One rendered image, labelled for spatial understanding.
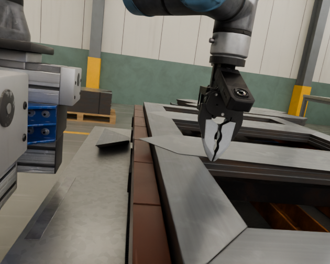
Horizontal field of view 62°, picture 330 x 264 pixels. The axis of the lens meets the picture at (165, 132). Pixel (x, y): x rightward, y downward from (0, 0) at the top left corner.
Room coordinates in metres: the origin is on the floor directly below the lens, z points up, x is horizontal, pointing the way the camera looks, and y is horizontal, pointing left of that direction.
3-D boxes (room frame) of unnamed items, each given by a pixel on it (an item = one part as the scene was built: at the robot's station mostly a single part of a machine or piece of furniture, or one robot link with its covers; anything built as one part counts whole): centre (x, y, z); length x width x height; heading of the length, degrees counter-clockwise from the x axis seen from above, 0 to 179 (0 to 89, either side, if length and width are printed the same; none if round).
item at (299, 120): (1.73, -0.45, 0.82); 0.80 x 0.40 x 0.06; 98
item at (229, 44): (0.57, -0.10, 1.08); 0.08 x 0.08 x 0.05
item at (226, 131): (0.58, -0.12, 0.89); 0.06 x 0.03 x 0.09; 8
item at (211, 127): (0.57, -0.09, 0.89); 0.06 x 0.03 x 0.09; 8
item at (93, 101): (4.95, 1.56, 0.26); 1.20 x 0.80 x 0.53; 103
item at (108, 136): (1.16, 0.21, 0.70); 0.39 x 0.12 x 0.04; 8
